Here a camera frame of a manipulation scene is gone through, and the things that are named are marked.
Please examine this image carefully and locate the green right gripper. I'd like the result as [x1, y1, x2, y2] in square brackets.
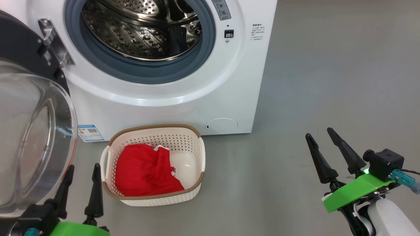
[305, 127, 396, 236]

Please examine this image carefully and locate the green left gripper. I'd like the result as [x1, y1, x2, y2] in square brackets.
[49, 163, 111, 236]

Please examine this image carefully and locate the red white sports shirt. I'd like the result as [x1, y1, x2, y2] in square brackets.
[115, 143, 185, 197]

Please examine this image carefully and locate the black glass washing machine door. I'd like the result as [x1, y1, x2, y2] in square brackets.
[0, 10, 78, 219]

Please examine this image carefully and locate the white washing machine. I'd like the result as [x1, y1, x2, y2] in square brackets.
[0, 0, 278, 142]

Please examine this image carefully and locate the cream perforated laundry basket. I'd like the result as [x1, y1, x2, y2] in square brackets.
[100, 124, 206, 207]

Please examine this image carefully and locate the grey rubber door gasket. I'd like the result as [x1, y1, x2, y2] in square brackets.
[64, 0, 216, 85]

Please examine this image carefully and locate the metal door hinge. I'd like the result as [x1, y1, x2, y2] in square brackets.
[38, 18, 74, 68]

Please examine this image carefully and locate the steel washing machine drum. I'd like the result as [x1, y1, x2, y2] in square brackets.
[81, 0, 203, 62]

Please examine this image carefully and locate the blue energy label sticker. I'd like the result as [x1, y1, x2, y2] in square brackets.
[78, 124, 105, 142]

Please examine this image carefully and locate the round white filter cover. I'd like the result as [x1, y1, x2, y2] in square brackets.
[205, 118, 239, 134]

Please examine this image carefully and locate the printed text label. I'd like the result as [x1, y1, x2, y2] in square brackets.
[251, 23, 265, 42]

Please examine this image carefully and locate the grey warning sticker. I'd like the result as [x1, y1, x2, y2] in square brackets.
[211, 0, 232, 21]

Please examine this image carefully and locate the teal right cable connector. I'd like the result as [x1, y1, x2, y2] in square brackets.
[391, 169, 420, 195]

